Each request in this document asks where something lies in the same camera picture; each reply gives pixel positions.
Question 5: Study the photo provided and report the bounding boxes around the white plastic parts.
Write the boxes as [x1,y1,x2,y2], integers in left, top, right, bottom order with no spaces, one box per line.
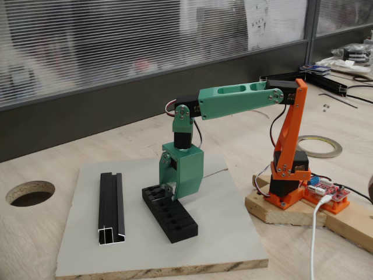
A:
[314,57,371,76]

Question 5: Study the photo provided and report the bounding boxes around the red controller board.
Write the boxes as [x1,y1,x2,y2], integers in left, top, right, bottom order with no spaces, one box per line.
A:
[305,174,350,203]

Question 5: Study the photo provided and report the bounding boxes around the grey window frame post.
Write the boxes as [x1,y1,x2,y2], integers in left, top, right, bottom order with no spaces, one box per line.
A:
[304,0,319,69]

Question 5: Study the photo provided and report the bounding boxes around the stack of blue cards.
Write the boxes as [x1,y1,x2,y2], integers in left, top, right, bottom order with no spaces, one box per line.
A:
[299,64,332,76]

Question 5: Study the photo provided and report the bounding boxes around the gripper servo wire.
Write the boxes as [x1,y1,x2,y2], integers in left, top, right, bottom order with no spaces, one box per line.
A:
[191,117,204,151]

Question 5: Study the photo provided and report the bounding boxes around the black slotted plastic block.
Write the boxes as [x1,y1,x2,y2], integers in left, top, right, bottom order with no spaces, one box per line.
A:
[141,184,199,245]

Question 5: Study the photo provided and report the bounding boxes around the grey board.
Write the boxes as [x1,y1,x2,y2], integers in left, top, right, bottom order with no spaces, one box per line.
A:
[55,153,270,278]

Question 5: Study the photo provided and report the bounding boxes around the black round device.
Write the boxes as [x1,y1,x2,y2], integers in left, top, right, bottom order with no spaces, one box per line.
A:
[330,43,373,63]

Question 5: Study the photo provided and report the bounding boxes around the thin black cable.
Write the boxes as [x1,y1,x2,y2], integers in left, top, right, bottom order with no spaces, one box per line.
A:
[333,182,373,205]

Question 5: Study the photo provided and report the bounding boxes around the elbow servo wire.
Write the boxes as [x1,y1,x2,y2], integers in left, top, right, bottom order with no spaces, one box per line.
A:
[269,104,288,150]

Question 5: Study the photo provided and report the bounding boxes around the black angled frame profile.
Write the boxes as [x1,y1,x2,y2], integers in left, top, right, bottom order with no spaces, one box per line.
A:
[259,71,349,97]

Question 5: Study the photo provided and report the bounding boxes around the black aluminium profile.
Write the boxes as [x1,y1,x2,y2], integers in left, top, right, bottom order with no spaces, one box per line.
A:
[97,172,127,247]

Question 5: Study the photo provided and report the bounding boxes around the printed paper sheet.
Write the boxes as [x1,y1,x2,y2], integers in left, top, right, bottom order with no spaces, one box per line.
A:
[247,0,271,51]

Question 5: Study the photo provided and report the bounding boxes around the base servo wire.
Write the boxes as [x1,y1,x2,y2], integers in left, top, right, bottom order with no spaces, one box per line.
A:
[254,163,273,198]

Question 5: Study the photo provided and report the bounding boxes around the tape roll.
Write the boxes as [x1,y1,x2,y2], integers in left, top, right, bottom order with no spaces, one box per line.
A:
[297,134,344,159]

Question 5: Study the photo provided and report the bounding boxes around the white usb cable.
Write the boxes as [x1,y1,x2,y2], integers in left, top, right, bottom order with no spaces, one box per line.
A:
[308,194,332,280]

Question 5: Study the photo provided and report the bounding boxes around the wooden plank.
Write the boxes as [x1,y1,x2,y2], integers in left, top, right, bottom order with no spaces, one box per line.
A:
[325,200,373,254]

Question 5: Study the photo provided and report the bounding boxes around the light wooden base block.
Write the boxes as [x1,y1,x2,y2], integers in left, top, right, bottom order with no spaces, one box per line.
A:
[244,174,328,229]

